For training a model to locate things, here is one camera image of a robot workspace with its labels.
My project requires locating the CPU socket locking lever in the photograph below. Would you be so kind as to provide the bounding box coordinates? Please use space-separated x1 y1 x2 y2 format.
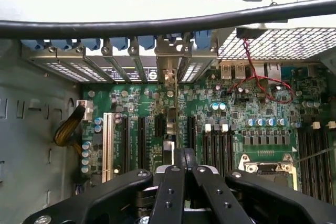
293 148 336 164

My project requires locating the red and black twisted wire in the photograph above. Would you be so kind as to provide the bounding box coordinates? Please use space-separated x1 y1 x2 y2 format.
227 37 295 104

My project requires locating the gray metal PC case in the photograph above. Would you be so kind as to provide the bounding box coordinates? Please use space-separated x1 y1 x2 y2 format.
0 3 336 224

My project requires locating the installed expansion card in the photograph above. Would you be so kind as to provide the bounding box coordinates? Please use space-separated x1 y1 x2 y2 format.
155 34 184 166

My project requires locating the metal CPU socket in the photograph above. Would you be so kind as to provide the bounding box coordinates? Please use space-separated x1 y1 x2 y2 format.
237 154 299 191

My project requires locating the rear ethernet port block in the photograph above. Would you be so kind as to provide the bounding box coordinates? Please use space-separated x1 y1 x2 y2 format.
264 62 282 79

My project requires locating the small black switch box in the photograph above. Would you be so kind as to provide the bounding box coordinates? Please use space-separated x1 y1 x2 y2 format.
236 26 266 40

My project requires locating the long black expansion slot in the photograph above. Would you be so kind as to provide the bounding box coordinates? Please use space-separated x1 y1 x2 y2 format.
119 115 131 175
136 116 147 173
186 115 197 154

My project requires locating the white power connector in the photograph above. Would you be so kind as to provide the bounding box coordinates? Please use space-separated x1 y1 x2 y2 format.
76 100 94 123

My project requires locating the white expansion slot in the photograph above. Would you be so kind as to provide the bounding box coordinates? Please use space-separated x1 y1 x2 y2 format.
101 112 115 183

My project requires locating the perforated metal slot cover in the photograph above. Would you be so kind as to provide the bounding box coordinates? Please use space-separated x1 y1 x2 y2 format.
27 50 79 83
56 50 109 83
180 53 211 83

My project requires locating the yellow and black wire bundle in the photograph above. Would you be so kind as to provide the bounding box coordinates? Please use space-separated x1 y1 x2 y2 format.
54 104 87 157

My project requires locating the rear USB port block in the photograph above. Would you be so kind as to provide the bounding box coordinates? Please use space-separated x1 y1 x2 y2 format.
233 62 246 79
220 62 233 79

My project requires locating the green motherboard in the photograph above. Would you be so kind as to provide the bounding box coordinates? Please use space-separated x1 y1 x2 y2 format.
80 62 336 205

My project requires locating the short black expansion slot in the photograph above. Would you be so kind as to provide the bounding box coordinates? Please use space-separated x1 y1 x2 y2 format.
154 115 166 138

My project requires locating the thick black cable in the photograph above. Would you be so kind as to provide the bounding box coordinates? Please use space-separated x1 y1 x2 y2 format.
0 0 336 40

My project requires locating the blue slot retention clip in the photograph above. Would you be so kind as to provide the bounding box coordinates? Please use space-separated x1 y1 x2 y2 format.
22 39 50 51
109 37 129 50
194 31 213 53
80 37 102 51
138 36 158 50
51 38 79 51

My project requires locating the RAM slot white latch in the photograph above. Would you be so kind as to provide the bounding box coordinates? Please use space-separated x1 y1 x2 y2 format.
203 123 212 172
324 120 336 206
219 123 228 176
307 121 321 201

